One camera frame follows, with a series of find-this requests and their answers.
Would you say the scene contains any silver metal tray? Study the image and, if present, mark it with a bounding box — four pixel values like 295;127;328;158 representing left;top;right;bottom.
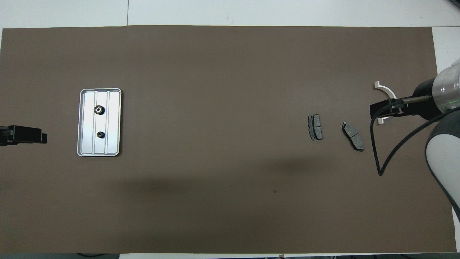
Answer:
77;87;123;158

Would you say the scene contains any curved dark brake pad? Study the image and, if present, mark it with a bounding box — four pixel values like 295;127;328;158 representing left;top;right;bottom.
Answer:
341;121;365;153

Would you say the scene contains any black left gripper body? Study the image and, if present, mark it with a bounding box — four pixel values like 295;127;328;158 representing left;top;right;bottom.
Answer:
0;126;15;146

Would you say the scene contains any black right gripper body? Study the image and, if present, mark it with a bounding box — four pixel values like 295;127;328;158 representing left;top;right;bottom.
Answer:
398;77;443;121

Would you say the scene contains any white curved plastic bracket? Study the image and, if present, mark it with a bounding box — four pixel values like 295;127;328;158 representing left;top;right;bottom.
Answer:
373;81;398;126

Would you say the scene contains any brown table mat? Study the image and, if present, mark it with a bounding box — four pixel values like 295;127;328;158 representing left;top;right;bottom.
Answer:
0;25;457;254

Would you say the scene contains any rectangular dark brake pad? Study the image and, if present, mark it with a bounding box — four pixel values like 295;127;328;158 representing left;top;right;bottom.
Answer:
308;114;323;141

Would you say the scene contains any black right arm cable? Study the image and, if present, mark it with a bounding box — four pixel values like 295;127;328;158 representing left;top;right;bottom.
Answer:
370;95;460;177

